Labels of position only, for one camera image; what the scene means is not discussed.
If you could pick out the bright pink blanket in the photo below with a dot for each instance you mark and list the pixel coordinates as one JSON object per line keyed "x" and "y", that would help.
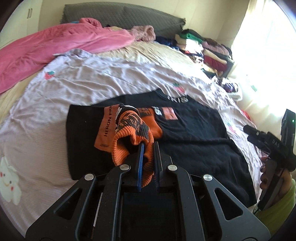
{"x": 25, "y": 56}

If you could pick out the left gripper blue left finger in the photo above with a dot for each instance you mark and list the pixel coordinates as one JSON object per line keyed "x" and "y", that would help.
{"x": 140, "y": 157}

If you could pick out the dark blue crumpled garment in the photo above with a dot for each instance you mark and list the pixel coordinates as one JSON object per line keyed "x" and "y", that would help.
{"x": 168, "y": 42}

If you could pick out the pink strawberry print quilt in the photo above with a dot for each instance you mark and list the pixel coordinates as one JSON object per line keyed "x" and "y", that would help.
{"x": 33, "y": 134}

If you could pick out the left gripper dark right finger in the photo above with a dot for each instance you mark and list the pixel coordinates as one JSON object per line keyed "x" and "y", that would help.
{"x": 157, "y": 163}

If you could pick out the dusty pink fuzzy garment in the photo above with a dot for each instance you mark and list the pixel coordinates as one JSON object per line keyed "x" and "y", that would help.
{"x": 143, "y": 33}

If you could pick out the cream bed sheet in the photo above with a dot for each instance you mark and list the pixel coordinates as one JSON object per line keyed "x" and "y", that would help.
{"x": 141, "y": 52}

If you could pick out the black IKISS sweater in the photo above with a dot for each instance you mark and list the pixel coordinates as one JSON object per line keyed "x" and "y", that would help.
{"x": 104, "y": 135}

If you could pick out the red plastic bag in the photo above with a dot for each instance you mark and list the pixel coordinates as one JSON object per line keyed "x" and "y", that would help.
{"x": 246, "y": 115}

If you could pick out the stack of folded clothes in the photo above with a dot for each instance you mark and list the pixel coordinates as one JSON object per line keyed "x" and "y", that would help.
{"x": 215, "y": 59}

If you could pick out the grey quilted headboard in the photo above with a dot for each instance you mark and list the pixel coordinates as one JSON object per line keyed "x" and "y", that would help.
{"x": 124, "y": 16}

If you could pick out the white built-in wardrobe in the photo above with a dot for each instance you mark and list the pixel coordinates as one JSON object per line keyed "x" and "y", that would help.
{"x": 23, "y": 21}

